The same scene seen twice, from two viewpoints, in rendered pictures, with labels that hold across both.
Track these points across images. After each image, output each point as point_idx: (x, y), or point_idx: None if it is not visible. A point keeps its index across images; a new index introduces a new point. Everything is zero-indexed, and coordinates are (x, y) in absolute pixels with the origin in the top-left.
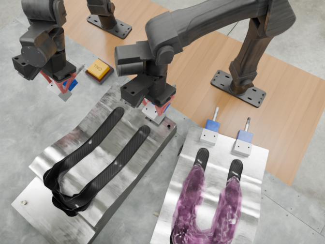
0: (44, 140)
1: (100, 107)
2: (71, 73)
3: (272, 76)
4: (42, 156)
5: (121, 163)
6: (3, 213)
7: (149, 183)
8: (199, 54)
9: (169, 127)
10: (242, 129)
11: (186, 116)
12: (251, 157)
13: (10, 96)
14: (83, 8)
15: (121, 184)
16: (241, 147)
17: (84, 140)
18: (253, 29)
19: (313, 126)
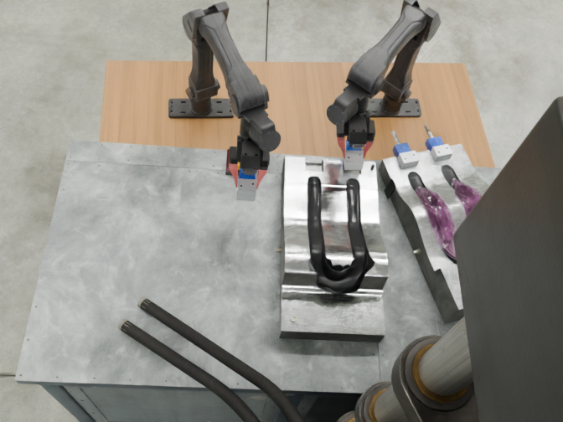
0: (242, 266)
1: (291, 187)
2: None
3: None
4: (290, 254)
5: (355, 224)
6: (266, 360)
7: (384, 238)
8: (327, 94)
9: (374, 166)
10: (423, 143)
11: (366, 159)
12: (452, 156)
13: (154, 247)
14: (150, 105)
15: (375, 237)
16: (441, 151)
17: (305, 225)
18: (409, 41)
19: (474, 108)
